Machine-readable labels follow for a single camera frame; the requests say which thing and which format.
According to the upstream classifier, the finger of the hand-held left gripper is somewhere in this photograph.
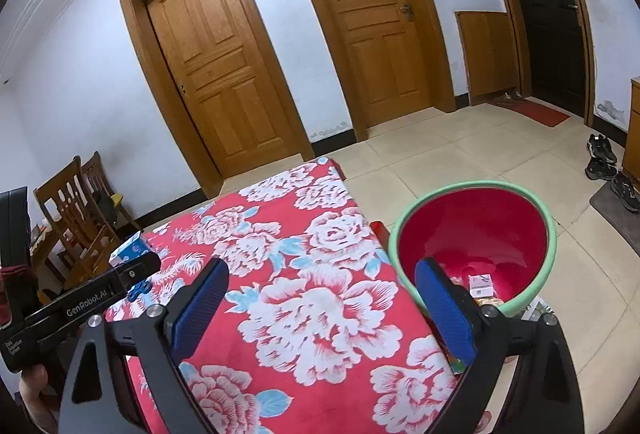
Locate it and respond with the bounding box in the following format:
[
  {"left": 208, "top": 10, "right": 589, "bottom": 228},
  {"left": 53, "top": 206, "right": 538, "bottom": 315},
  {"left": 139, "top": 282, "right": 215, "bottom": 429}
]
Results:
[{"left": 112, "top": 252, "right": 162, "bottom": 295}]

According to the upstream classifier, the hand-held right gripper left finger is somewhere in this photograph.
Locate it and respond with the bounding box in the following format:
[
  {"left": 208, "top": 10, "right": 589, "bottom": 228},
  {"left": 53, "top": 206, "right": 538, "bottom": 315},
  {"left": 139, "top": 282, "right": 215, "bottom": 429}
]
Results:
[{"left": 57, "top": 256, "right": 231, "bottom": 434}]

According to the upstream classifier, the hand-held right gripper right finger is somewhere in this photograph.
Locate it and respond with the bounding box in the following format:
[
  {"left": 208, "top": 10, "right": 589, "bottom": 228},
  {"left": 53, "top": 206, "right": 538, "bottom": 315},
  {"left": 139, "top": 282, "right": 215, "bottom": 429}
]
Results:
[{"left": 414, "top": 257, "right": 586, "bottom": 434}]

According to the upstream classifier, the white teal box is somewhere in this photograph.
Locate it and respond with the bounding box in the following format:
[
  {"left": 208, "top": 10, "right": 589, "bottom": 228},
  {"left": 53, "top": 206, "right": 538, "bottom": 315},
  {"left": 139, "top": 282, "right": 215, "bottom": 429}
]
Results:
[{"left": 468, "top": 274, "right": 493, "bottom": 299}]

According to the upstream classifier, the red basin with green rim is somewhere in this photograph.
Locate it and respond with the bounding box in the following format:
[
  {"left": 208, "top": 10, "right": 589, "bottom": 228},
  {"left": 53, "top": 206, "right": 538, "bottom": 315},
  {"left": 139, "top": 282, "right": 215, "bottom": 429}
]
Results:
[{"left": 389, "top": 180, "right": 558, "bottom": 319}]

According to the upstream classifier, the person's left hand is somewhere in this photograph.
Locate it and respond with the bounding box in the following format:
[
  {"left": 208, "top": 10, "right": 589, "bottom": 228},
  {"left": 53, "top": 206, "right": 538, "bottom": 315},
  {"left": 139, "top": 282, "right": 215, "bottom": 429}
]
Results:
[{"left": 19, "top": 363, "right": 50, "bottom": 422}]

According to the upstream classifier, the blue white milk carton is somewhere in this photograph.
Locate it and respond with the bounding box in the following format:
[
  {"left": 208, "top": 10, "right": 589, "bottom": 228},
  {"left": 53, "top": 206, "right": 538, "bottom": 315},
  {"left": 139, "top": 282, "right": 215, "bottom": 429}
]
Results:
[{"left": 109, "top": 230, "right": 151, "bottom": 267}]

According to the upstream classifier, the blue fidget spinner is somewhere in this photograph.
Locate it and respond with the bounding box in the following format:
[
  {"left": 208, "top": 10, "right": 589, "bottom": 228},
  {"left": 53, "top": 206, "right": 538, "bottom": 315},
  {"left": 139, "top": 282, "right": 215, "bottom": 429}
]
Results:
[{"left": 126, "top": 280, "right": 152, "bottom": 302}]

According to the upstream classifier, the printed magazine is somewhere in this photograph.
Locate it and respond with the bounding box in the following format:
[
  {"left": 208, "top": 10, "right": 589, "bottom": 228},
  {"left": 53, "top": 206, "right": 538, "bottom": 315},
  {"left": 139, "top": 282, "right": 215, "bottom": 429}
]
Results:
[{"left": 520, "top": 296, "right": 556, "bottom": 322}]

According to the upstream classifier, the red plastic stool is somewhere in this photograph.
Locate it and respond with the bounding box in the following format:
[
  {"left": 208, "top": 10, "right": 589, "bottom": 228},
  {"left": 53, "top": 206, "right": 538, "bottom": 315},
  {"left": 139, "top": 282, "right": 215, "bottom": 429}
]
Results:
[{"left": 371, "top": 220, "right": 392, "bottom": 247}]

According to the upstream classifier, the wooden dining chair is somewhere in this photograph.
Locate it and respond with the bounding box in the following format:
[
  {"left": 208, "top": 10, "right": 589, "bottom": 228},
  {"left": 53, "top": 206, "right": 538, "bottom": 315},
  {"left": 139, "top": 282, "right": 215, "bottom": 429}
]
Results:
[
  {"left": 34, "top": 155, "right": 121, "bottom": 287},
  {"left": 80, "top": 151, "right": 136, "bottom": 227}
]

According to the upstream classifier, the red floral tablecloth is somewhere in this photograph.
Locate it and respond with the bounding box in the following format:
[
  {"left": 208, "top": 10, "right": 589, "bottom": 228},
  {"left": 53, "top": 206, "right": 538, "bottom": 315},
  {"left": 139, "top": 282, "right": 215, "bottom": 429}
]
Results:
[{"left": 102, "top": 157, "right": 481, "bottom": 434}]

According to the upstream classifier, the grey floor mat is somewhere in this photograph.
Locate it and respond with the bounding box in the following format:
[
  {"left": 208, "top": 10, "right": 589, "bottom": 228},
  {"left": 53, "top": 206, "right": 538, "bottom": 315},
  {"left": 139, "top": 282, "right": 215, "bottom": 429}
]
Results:
[{"left": 589, "top": 184, "right": 640, "bottom": 242}]

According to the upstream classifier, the black sneaker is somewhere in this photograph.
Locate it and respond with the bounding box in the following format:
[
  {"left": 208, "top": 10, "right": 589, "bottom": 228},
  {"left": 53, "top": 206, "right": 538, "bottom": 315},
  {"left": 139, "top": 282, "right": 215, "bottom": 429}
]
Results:
[
  {"left": 586, "top": 134, "right": 618, "bottom": 165},
  {"left": 610, "top": 171, "right": 640, "bottom": 213},
  {"left": 585, "top": 157, "right": 619, "bottom": 181}
]

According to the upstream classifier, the red doormat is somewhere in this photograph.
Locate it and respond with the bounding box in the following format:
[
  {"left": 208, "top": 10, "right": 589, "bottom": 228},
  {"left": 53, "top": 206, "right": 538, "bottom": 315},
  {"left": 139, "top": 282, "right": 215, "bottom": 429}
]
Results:
[{"left": 487, "top": 98, "right": 571, "bottom": 127}]

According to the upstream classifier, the wooden door with keyhole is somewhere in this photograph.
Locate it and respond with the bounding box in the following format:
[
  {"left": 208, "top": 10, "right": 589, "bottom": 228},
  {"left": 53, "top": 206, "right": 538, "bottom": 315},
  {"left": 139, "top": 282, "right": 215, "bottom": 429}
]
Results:
[{"left": 118, "top": 0, "right": 315, "bottom": 197}]

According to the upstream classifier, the wooden cabinet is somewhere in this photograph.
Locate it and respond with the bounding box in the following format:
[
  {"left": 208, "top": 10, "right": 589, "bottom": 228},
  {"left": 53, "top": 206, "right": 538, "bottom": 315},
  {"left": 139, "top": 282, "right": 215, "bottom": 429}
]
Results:
[{"left": 622, "top": 76, "right": 640, "bottom": 175}]

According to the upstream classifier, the dark entrance door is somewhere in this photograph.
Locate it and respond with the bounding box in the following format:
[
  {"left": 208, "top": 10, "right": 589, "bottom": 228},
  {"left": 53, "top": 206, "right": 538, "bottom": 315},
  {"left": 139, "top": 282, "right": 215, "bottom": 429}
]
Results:
[{"left": 472, "top": 0, "right": 596, "bottom": 127}]

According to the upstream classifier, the wooden wall panel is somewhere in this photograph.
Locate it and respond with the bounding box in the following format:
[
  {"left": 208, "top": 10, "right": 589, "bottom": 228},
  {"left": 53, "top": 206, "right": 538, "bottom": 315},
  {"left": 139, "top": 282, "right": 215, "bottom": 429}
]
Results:
[{"left": 455, "top": 10, "right": 521, "bottom": 100}]

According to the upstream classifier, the wooden door with lever handle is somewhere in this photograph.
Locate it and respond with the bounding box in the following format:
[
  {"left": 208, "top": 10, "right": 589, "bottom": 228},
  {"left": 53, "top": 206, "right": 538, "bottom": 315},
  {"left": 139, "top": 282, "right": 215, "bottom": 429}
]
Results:
[{"left": 275, "top": 0, "right": 457, "bottom": 140}]

